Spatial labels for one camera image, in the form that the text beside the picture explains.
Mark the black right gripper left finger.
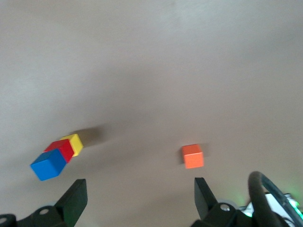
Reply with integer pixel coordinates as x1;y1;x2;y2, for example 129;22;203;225
16;179;89;227

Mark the red wooden block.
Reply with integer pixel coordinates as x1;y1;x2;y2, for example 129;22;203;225
44;139;74;164

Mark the orange wooden block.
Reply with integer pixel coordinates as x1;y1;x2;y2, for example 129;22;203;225
181;144;205;169

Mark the blue wooden block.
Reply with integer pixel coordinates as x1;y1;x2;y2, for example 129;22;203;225
30;148;67;182

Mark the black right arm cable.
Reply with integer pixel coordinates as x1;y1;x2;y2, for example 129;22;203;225
247;171;303;227

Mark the yellow wooden block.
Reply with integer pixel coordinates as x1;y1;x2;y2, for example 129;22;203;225
60;133;84;157

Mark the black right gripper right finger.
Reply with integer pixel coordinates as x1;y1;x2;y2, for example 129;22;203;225
191;177;251;227

